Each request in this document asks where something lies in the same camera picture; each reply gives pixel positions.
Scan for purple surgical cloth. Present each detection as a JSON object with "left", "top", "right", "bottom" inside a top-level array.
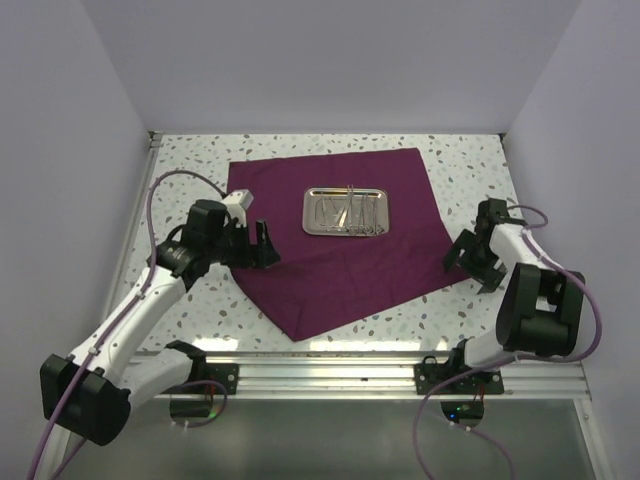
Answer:
[{"left": 227, "top": 148, "right": 467, "bottom": 341}]

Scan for steel instrument tray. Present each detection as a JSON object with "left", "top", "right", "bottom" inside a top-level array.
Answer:
[{"left": 302, "top": 186, "right": 390, "bottom": 237}]

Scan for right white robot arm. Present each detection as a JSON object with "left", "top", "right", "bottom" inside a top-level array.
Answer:
[{"left": 438, "top": 198, "right": 592, "bottom": 393}]

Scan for wide steel tweezers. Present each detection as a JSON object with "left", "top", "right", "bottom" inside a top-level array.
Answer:
[{"left": 336, "top": 205, "right": 351, "bottom": 229}]

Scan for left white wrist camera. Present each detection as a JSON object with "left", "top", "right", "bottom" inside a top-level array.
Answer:
[{"left": 222, "top": 189, "right": 254, "bottom": 227}]

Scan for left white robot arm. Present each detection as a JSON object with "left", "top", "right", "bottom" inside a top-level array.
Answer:
[{"left": 40, "top": 189, "right": 280, "bottom": 446}]

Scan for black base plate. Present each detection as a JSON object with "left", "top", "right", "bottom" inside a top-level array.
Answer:
[
  {"left": 192, "top": 362, "right": 240, "bottom": 395},
  {"left": 414, "top": 354, "right": 505, "bottom": 396}
]

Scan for steel forceps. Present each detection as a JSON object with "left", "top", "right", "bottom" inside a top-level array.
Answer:
[{"left": 347, "top": 185, "right": 366, "bottom": 236}]

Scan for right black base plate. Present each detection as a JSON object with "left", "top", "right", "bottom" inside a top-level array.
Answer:
[{"left": 414, "top": 354, "right": 505, "bottom": 396}]

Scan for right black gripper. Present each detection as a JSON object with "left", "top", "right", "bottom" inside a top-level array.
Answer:
[{"left": 442, "top": 229, "right": 507, "bottom": 294}]

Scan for thin steel tweezers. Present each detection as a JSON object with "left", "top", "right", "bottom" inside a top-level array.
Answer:
[{"left": 321, "top": 195, "right": 333, "bottom": 231}]

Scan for aluminium mounting rail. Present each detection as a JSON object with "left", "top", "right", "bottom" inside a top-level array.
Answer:
[{"left": 149, "top": 349, "right": 591, "bottom": 401}]

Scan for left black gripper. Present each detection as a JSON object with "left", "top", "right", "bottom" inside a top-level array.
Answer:
[{"left": 206, "top": 218, "right": 279, "bottom": 268}]

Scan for steel scissors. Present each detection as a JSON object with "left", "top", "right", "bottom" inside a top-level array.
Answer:
[{"left": 361, "top": 194, "right": 385, "bottom": 237}]

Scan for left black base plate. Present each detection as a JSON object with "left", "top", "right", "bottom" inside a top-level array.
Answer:
[{"left": 192, "top": 362, "right": 240, "bottom": 395}]

